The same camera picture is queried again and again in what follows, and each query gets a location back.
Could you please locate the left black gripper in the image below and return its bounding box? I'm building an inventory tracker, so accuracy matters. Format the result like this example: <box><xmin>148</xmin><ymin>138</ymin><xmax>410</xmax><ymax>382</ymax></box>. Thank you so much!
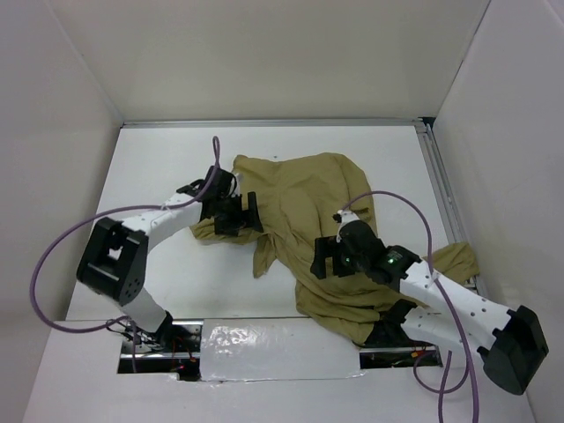
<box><xmin>214</xmin><ymin>190</ymin><xmax>263</xmax><ymax>237</ymax></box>

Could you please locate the khaki tan jacket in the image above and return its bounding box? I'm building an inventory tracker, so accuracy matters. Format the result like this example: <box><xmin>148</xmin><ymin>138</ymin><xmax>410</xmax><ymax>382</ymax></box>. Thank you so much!
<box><xmin>189</xmin><ymin>152</ymin><xmax>479</xmax><ymax>349</ymax></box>

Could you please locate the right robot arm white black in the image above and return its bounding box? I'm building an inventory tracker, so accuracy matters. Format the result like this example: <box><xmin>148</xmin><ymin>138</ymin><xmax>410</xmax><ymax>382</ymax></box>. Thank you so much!
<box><xmin>310</xmin><ymin>214</ymin><xmax>549</xmax><ymax>395</ymax></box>

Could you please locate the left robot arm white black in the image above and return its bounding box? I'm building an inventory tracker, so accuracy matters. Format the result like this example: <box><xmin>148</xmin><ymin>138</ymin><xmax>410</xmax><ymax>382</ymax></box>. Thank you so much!
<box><xmin>77</xmin><ymin>167</ymin><xmax>263</xmax><ymax>352</ymax></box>

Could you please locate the white taped cover plate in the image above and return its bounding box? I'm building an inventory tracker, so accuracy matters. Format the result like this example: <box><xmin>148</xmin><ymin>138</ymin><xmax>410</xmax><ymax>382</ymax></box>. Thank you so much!
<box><xmin>200</xmin><ymin>317</ymin><xmax>363</xmax><ymax>382</ymax></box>

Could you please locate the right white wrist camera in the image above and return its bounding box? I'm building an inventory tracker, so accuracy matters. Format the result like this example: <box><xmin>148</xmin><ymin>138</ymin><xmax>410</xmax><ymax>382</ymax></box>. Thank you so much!
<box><xmin>332</xmin><ymin>210</ymin><xmax>360</xmax><ymax>231</ymax></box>

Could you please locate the aluminium frame rail back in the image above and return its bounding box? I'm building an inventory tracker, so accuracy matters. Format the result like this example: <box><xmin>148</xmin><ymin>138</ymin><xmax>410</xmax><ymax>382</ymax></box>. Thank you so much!
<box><xmin>123</xmin><ymin>116</ymin><xmax>436</xmax><ymax>129</ymax></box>

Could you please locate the aluminium frame rail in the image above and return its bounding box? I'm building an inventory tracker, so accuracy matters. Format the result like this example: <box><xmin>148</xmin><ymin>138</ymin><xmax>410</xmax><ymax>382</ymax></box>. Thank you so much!
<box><xmin>413</xmin><ymin>117</ymin><xmax>488</xmax><ymax>301</ymax></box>
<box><xmin>123</xmin><ymin>116</ymin><xmax>436</xmax><ymax>129</ymax></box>

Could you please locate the aluminium frame rail right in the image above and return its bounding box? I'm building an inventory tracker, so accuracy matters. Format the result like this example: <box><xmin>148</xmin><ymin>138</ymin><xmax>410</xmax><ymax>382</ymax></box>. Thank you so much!
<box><xmin>413</xmin><ymin>117</ymin><xmax>488</xmax><ymax>301</ymax></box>

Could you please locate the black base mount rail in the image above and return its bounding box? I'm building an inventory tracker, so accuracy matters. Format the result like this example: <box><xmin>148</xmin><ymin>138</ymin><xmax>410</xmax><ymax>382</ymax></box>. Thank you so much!
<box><xmin>118</xmin><ymin>320</ymin><xmax>441</xmax><ymax>382</ymax></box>

